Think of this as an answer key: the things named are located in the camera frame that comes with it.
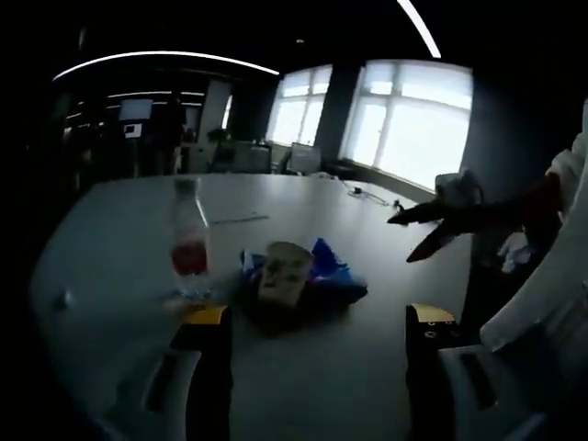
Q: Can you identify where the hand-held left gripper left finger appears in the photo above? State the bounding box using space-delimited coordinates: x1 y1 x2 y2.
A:
109 303 234 441

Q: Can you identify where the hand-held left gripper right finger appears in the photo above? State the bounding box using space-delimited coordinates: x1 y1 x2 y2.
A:
404 300 550 441

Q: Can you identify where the blue wet wipes packet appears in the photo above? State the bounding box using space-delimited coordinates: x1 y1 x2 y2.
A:
237 236 370 305

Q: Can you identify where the clear plastic water bottle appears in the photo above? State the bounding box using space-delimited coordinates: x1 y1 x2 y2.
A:
168 176 213 300

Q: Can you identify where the white paper cup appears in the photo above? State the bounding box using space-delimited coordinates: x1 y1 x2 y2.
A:
255 241 317 310

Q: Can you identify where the white tabletop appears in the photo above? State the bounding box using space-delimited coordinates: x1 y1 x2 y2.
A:
28 172 477 441

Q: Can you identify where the large bright office window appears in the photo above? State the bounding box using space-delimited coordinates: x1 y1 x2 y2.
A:
268 63 333 149
342 58 474 190

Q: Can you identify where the person's white coat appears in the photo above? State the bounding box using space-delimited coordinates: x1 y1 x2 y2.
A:
480 135 588 362

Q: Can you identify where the white mesh-back chair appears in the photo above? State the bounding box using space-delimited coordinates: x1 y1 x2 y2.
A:
288 141 322 175

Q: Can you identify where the white built-in power strip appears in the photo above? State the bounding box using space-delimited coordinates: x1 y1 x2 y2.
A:
209 212 270 226

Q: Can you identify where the straight ceiling light strip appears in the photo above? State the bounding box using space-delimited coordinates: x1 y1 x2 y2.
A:
397 0 442 60

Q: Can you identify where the white perforated cabinet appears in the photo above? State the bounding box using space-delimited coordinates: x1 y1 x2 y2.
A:
213 141 273 175

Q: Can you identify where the long curved ceiling light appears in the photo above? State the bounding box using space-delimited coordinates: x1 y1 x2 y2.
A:
51 50 281 83

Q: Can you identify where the thin black charging cable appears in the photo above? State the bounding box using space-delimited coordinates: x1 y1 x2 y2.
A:
343 182 403 209

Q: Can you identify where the large wall display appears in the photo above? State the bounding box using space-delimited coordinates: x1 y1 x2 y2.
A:
118 97 153 121

